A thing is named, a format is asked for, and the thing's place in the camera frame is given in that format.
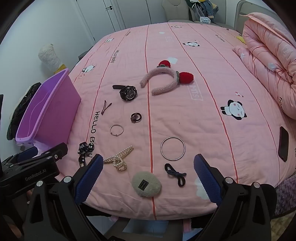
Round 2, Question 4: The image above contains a pink printed bed sheet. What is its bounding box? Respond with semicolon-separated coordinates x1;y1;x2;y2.
54;22;296;219

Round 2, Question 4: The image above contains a purple plastic bin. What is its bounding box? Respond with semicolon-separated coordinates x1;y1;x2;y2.
15;68;82;149

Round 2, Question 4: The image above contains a black wrist watch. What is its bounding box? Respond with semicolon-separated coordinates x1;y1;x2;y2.
112;85;137;102

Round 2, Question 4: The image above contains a white room door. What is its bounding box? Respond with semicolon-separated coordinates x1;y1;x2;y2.
102;0;127;33

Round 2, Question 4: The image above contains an alpaca plush toy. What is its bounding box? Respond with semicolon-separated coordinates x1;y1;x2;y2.
38;44;70;75

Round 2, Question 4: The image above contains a brown V-shaped hair clip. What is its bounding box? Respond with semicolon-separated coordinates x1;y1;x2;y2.
101;100;112;114

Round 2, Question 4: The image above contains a pearl hair claw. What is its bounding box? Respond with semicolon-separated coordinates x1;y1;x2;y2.
103;145;134;172

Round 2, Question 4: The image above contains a black phone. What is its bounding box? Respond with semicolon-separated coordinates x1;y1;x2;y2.
277;126;289;162

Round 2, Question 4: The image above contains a pink fuzzy strawberry headband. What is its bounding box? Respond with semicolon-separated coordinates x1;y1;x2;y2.
139;60;194;96

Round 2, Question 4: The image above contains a beige padded headboard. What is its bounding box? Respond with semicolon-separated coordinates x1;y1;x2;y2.
233;0;263;35

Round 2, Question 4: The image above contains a dark blue hair tie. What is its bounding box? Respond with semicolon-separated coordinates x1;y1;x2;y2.
164;163;187;187

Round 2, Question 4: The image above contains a beige chair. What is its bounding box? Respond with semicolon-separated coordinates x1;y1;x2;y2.
161;0;234;29

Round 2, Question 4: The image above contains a pile of clothes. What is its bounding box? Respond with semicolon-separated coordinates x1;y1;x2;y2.
185;0;219;20

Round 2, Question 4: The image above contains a black puffer jacket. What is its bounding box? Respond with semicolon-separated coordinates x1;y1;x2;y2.
6;82;42;141

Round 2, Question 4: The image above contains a black strap keychain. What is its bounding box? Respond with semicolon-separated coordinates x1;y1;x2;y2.
77;142;95;168

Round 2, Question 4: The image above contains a thin silver beaded bangle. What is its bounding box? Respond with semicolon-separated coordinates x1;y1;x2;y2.
110;124;124;136

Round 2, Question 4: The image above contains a round plush bear charm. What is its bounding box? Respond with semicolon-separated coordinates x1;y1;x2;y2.
131;171;162;197

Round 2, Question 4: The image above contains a large plain silver bangle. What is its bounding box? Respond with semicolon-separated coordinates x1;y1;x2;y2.
160;137;186;161

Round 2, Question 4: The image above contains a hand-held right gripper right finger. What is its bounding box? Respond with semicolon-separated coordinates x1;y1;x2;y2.
193;153;278;241

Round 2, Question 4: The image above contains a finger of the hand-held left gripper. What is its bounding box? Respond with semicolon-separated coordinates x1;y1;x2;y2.
35;142;68;163
5;146;39;166

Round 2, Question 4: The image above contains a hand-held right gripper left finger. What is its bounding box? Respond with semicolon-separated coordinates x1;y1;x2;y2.
23;154;104;241

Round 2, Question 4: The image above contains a purple fuzzy cloth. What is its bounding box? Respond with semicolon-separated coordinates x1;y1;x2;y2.
273;174;296;218

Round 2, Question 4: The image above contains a folded pink quilt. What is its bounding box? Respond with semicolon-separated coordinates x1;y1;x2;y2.
232;12;296;118

